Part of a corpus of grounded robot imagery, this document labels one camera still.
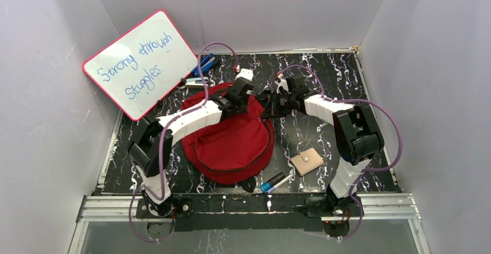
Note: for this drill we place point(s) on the beige small wallet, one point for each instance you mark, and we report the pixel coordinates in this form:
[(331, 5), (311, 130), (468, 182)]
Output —
[(306, 161)]

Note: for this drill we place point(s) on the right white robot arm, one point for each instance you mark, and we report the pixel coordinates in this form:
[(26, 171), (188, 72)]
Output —
[(357, 135)]

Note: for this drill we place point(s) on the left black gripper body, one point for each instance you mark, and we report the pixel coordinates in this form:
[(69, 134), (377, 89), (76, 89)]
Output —
[(248, 96)]

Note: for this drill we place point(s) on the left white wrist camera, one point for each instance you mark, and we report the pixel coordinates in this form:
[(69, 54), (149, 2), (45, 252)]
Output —
[(247, 74)]

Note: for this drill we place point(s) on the white board pink frame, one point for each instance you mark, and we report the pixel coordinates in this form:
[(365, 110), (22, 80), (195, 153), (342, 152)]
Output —
[(142, 66)]

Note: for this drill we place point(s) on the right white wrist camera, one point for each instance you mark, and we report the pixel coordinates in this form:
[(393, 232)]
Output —
[(281, 84)]

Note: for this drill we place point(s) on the white pen blue cap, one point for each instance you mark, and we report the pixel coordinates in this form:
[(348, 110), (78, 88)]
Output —
[(283, 181)]

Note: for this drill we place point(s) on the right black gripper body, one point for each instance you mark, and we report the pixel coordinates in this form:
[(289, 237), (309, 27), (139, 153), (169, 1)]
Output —
[(284, 103)]

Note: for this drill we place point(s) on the black marker blue cap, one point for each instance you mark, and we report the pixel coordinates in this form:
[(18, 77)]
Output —
[(271, 182)]

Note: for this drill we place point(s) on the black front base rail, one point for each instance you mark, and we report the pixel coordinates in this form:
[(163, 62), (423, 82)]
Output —
[(253, 211)]

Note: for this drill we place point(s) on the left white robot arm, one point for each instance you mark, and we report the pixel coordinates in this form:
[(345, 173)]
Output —
[(153, 144)]

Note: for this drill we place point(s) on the red student backpack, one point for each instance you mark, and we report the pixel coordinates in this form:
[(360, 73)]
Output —
[(233, 151)]

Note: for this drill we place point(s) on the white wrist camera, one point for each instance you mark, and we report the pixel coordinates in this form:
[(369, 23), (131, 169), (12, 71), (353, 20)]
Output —
[(247, 74), (281, 84)]

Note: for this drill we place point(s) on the blue stapler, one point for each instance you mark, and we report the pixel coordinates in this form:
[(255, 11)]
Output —
[(197, 79)]

